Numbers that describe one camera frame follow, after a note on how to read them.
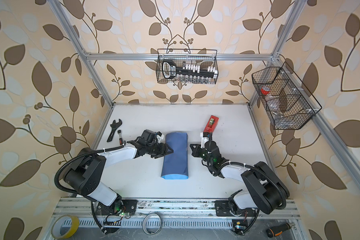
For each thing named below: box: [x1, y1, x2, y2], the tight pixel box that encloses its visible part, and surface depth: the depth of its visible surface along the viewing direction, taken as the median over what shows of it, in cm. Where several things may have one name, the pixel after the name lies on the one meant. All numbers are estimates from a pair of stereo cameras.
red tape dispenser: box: [203, 115, 219, 133], surface depth 104 cm
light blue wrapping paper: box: [161, 132, 189, 180], surface depth 88 cm
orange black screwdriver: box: [266, 222, 295, 238], surface depth 68 cm
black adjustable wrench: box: [106, 118, 123, 143], surface depth 110 cm
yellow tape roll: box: [51, 214, 80, 239], surface depth 70 cm
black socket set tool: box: [162, 59, 218, 80], surface depth 84 cm
